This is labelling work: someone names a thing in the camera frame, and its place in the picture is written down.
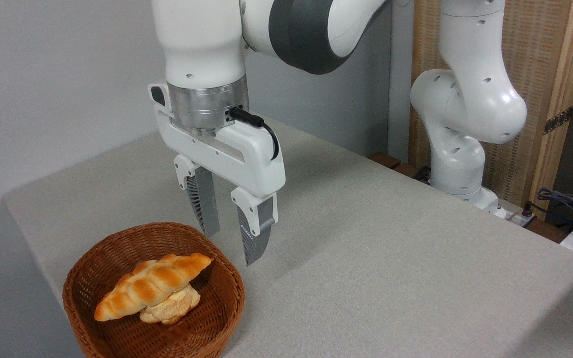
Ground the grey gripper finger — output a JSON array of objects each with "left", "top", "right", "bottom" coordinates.
[
  {"left": 173, "top": 154, "right": 221, "bottom": 238},
  {"left": 230, "top": 187, "right": 279, "bottom": 267}
]

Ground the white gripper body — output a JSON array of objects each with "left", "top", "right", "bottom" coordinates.
[{"left": 148, "top": 82, "right": 287, "bottom": 198}]

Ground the long golden braided bread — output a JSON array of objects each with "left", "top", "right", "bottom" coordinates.
[{"left": 93, "top": 252, "right": 214, "bottom": 322}]

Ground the brown wicker basket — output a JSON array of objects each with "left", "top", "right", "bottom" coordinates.
[{"left": 62, "top": 222, "right": 246, "bottom": 358}]

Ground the pale round cream puff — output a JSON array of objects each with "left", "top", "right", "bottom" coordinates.
[{"left": 138, "top": 284, "right": 202, "bottom": 326}]

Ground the wooden woven folding screen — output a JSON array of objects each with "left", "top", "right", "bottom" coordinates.
[{"left": 408, "top": 0, "right": 573, "bottom": 222}]

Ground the dark metal screen hinge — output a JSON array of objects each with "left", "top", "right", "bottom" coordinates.
[{"left": 543, "top": 105, "right": 573, "bottom": 135}]

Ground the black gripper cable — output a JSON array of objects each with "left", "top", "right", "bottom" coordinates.
[{"left": 227, "top": 106, "right": 281, "bottom": 161}]

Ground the black and blue cable bundle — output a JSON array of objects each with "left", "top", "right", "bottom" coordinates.
[{"left": 526, "top": 186, "right": 573, "bottom": 235}]

